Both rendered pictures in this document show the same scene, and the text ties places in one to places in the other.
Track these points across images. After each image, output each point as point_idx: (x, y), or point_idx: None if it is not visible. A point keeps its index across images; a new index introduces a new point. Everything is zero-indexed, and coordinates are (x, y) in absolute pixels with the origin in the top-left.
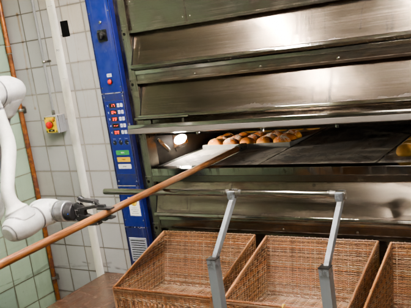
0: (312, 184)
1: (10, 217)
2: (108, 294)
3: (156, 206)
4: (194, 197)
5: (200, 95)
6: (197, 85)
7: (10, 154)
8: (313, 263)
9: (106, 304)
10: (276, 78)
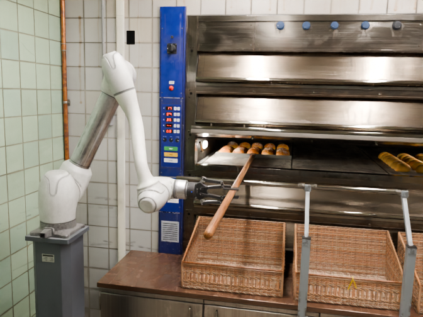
0: None
1: (148, 190)
2: (152, 268)
3: None
4: None
5: (254, 109)
6: (252, 101)
7: (141, 131)
8: (335, 246)
9: (158, 277)
10: (324, 104)
